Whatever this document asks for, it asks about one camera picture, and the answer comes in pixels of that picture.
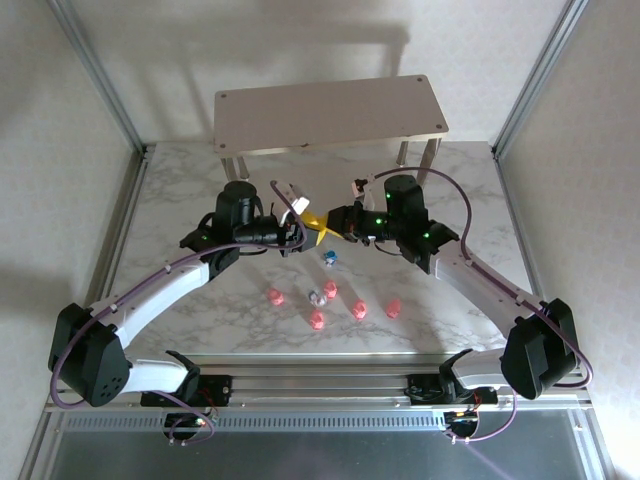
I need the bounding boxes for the black controller board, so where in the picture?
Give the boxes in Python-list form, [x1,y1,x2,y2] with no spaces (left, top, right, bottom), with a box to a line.
[164,412,221,432]
[443,409,482,432]

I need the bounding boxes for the perforated metal cable duct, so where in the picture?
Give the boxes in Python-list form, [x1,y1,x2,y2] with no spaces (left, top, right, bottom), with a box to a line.
[59,409,449,434]

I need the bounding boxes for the grey metal plate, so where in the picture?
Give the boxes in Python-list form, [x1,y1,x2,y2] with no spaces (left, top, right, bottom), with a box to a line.
[47,412,599,480]

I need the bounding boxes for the aluminium frame post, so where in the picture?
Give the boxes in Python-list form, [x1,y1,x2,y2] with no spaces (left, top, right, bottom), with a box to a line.
[492,0,594,159]
[47,0,151,157]

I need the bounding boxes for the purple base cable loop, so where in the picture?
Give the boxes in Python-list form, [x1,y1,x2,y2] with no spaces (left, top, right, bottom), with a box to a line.
[164,399,222,446]
[449,392,519,445]

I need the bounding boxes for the two-tier wooden shelf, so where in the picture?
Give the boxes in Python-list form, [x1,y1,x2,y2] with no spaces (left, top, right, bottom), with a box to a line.
[213,74,449,186]

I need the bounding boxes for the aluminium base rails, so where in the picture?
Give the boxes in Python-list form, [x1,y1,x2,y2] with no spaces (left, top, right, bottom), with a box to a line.
[44,349,591,416]

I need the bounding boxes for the aluminium side rail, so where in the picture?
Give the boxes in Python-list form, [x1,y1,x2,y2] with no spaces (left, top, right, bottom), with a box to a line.
[492,142,564,369]
[74,144,154,371]

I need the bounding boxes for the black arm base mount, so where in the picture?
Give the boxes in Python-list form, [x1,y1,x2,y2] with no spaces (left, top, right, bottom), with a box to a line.
[141,374,234,407]
[406,372,500,406]

